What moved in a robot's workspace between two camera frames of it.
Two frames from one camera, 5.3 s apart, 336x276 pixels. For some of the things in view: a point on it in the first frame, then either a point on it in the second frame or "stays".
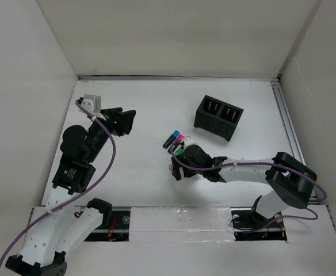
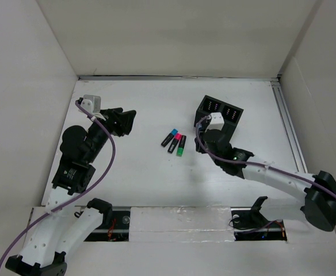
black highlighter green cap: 179,152 stays
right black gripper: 176,172 → 201,137
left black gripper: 123,122 stays
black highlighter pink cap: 179,138 stays
